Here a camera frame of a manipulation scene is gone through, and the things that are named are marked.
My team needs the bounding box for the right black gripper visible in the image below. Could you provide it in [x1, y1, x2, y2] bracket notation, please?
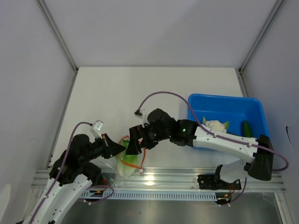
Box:
[126, 123, 171, 155]

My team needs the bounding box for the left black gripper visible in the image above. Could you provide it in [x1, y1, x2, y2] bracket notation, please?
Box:
[80, 133, 126, 164]

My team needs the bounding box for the green lettuce head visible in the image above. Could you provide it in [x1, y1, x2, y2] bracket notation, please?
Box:
[116, 136, 143, 178]

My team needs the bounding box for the clear zip bag orange zipper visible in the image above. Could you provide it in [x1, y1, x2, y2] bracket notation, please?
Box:
[95, 135, 146, 186]

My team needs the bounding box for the white cauliflower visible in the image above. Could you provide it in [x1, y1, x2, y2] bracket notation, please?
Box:
[202, 117, 230, 133]

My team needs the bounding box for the dark green cucumber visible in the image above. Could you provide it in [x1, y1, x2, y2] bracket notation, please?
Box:
[242, 121, 253, 138]

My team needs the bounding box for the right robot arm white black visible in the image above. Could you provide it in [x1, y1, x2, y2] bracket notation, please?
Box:
[126, 108, 273, 188]

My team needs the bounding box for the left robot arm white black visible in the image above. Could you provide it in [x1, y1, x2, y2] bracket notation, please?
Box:
[22, 134, 126, 224]

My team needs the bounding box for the blue plastic bin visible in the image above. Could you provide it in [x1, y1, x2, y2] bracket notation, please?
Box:
[188, 93, 271, 152]

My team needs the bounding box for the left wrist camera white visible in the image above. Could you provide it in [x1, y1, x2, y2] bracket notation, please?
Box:
[90, 120, 103, 139]

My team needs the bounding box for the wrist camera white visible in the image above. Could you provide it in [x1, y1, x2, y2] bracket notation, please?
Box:
[90, 120, 103, 139]
[134, 109, 146, 119]

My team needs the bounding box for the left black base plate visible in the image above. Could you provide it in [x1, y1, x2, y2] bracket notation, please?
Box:
[101, 172, 116, 187]

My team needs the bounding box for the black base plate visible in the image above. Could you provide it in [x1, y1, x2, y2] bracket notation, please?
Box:
[101, 172, 116, 187]
[197, 175, 242, 190]

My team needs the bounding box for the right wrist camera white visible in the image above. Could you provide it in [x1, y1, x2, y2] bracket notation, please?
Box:
[134, 109, 146, 119]

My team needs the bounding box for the aluminium mounting rail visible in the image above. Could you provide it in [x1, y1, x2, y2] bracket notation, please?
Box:
[31, 167, 287, 193]

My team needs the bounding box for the white slotted cable duct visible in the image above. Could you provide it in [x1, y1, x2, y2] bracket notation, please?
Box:
[79, 190, 217, 202]

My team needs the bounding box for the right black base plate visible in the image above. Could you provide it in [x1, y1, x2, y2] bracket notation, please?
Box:
[197, 175, 242, 190]

